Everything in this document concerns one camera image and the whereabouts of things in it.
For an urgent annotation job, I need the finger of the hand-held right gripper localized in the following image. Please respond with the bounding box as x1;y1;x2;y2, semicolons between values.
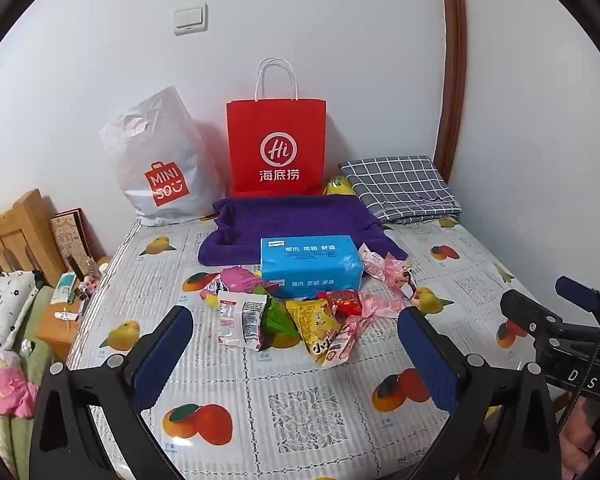
499;289;566;336
554;275;600;316

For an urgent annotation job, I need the pink panda-print snack packet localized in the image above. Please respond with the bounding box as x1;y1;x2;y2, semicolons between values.
382;255;416;291

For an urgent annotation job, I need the pink and white snack packet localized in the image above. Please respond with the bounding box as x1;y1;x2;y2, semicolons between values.
359;242;396;281

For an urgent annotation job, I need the blue tissue pack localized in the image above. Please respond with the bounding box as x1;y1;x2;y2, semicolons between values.
260;235;365;297

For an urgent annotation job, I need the white light switch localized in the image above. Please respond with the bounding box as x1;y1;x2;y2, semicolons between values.
173;4;209;36

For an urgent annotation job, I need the pink and yellow snack packet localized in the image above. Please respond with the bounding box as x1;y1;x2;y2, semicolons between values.
202;266;276;306

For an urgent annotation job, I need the green blanket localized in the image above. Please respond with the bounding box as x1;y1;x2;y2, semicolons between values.
0;285;56;466

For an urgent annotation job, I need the red paper bag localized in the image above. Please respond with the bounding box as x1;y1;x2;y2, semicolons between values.
225;57;327;198

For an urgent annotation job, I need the pink peach-print snack packet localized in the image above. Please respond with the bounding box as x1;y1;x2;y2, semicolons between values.
325;316;371;368

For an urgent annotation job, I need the grey checked folded cloth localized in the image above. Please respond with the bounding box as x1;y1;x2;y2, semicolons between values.
338;155;463;226

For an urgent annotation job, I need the pink snack wrapper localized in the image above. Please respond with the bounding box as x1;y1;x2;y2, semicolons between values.
357;290;413;321

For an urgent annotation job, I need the brown patterned book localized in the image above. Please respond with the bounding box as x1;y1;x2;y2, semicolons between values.
49;207;95;273

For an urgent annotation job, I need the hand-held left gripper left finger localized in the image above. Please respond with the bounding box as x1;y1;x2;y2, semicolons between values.
28;304;196;480

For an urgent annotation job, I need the white plastic shopping bag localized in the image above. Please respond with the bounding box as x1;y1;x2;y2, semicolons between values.
99;86;228;227

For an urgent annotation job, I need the pink plush toy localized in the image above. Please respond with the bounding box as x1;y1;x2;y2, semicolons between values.
0;342;41;418

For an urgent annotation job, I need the white floral pillow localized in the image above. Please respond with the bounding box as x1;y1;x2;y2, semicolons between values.
0;270;43;351

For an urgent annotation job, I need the green snack packet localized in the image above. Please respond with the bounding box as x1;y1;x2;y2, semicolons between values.
257;294;302;348

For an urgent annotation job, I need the red snack packet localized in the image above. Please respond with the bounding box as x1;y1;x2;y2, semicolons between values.
317;289;363;318

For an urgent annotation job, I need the black cable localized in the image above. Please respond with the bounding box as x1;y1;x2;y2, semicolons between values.
557;287;600;443

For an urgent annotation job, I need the wooden nightstand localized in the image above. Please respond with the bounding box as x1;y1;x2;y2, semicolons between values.
32;255;113;361

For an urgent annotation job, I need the green and white box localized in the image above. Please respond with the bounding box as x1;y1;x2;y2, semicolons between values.
50;272;78;306

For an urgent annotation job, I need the brown wooden door frame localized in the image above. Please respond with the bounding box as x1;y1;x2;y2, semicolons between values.
432;0;468;186

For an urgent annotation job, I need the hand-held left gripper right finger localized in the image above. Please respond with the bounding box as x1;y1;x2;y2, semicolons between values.
396;305;563;480

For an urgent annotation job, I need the person's right hand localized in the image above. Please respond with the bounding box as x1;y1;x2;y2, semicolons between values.
560;395;600;480

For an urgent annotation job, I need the yellow snack bag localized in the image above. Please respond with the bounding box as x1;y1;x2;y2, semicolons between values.
322;175;363;198

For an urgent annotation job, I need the purple towel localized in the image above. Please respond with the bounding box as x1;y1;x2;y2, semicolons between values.
197;195;410;267

